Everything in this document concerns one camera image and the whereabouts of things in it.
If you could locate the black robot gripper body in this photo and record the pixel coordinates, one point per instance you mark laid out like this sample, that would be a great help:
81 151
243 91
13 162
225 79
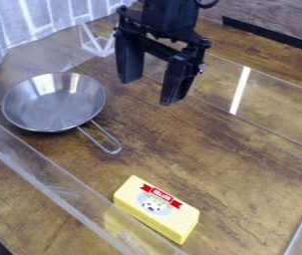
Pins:
163 28

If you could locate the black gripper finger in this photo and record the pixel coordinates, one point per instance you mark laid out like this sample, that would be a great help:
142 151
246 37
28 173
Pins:
130 58
178 78

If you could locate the yellow butter block toy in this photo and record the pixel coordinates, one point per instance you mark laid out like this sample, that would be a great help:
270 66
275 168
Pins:
156 209

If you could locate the silver metal frying pan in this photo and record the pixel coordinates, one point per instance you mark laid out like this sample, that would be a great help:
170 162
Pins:
55 102

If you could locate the black bar on table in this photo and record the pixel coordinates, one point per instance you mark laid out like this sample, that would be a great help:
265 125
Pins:
262 32

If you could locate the white sheer curtain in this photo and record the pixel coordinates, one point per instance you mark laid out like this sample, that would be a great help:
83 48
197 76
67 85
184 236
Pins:
28 20

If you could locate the clear acrylic tray wall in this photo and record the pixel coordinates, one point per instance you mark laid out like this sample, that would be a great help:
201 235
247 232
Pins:
223 150

